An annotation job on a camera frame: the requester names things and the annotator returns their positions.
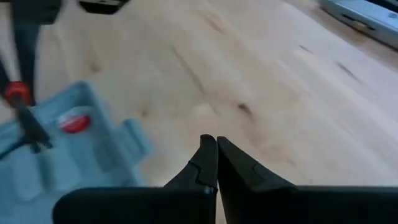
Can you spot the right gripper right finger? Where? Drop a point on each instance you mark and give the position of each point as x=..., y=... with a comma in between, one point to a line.
x=239, y=171

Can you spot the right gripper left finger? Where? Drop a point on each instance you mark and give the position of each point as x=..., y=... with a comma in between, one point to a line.
x=202, y=168

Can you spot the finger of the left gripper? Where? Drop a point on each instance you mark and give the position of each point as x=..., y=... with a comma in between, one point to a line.
x=26, y=53
x=2, y=81

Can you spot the small red hand tool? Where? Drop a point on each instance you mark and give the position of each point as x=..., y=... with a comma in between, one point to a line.
x=17, y=93

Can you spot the grey plastic tool case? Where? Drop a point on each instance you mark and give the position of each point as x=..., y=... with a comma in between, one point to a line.
x=77, y=161

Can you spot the grey utility knife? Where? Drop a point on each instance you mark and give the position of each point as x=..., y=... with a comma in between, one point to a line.
x=360, y=17

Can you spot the red round tape roll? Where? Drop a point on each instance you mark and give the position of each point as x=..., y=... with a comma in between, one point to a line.
x=74, y=121

